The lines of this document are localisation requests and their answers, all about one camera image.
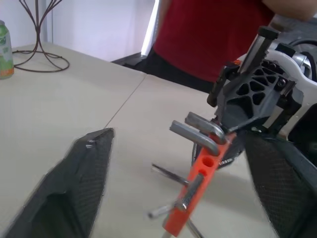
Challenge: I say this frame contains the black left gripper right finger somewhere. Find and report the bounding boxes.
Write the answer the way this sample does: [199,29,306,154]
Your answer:
[244,130,317,238]

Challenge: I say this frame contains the person in red shirt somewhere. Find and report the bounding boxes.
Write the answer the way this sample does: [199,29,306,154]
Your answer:
[133,0,275,94]

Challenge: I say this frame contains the brown wire stand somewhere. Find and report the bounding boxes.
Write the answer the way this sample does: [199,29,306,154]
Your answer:
[11,0,70,73]

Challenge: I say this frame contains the thin dark hex key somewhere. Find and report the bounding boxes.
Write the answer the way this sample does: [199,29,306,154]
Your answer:
[151,163,190,187]

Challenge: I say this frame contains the green drink can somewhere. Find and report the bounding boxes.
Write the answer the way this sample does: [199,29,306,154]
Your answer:
[0,19,15,80]

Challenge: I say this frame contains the medium silver hex key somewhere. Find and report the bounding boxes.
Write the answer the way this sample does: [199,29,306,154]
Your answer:
[174,173,204,212]

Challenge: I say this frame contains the small silver hex key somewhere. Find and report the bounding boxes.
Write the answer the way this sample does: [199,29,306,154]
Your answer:
[147,204,177,219]

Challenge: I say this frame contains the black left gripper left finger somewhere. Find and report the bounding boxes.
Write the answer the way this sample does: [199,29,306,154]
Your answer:
[0,127,115,238]

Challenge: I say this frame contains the orange hex key holder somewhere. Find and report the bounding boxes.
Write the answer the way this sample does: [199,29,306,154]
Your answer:
[162,131,238,238]

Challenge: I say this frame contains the long silver hex key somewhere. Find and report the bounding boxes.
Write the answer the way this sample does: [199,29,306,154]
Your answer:
[187,219,207,238]

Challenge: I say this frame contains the thick grey hex key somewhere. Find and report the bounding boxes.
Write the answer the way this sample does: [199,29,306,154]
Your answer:
[169,120,221,156]
[184,111,227,145]

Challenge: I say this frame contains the thin finger of the black right gripper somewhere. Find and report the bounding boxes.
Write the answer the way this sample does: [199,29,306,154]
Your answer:
[207,60,240,108]

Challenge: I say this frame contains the lattice finger of the black right gripper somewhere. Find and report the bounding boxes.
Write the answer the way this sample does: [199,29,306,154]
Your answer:
[214,61,283,132]

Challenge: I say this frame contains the black object behind table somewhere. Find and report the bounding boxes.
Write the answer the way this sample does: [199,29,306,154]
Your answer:
[110,52,155,74]

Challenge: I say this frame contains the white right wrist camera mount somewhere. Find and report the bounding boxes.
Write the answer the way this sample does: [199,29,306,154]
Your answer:
[267,42,317,141]

